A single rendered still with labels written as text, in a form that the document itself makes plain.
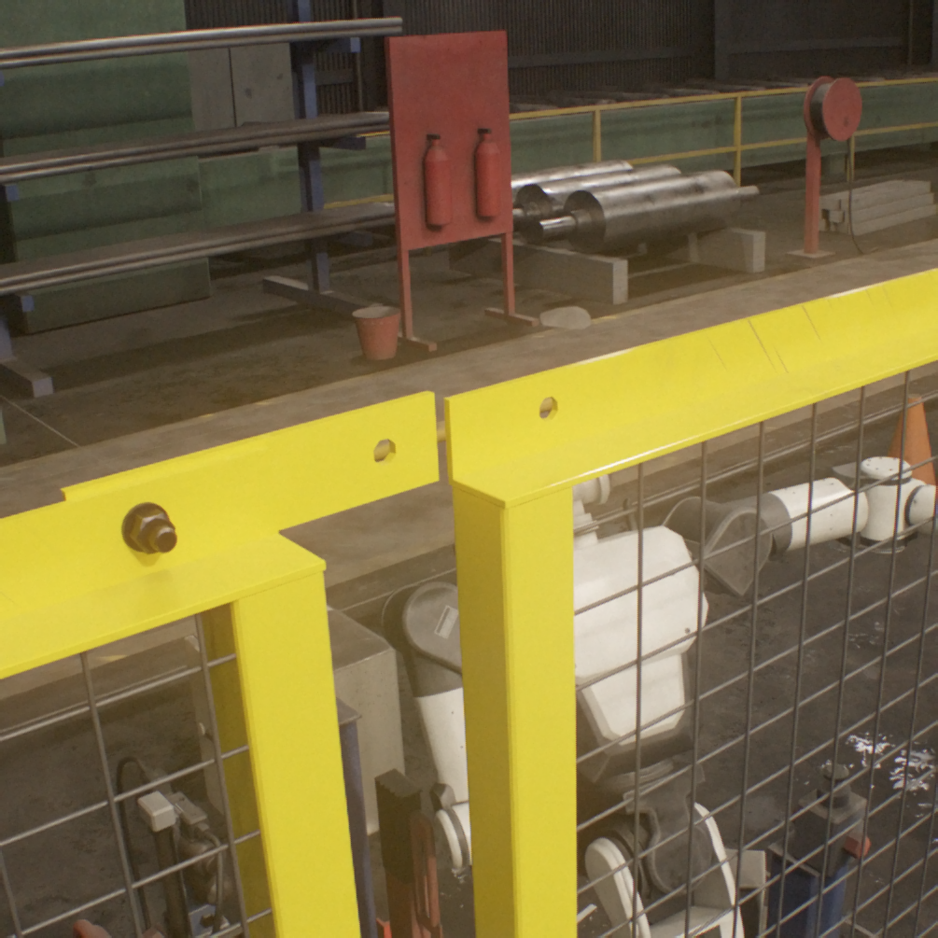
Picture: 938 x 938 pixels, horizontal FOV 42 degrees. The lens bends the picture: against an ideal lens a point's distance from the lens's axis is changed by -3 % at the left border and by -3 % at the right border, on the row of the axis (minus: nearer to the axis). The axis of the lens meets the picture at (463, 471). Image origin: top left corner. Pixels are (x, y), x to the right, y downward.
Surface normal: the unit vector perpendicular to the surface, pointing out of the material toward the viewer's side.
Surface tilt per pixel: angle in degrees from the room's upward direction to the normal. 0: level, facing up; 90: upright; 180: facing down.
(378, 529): 0
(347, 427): 90
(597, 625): 65
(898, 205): 90
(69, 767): 0
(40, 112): 90
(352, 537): 0
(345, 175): 90
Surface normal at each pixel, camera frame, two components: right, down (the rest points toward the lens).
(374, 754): 0.61, 0.26
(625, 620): 0.27, -0.11
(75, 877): -0.04, -0.94
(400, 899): -0.79, 0.25
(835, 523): 0.41, 0.27
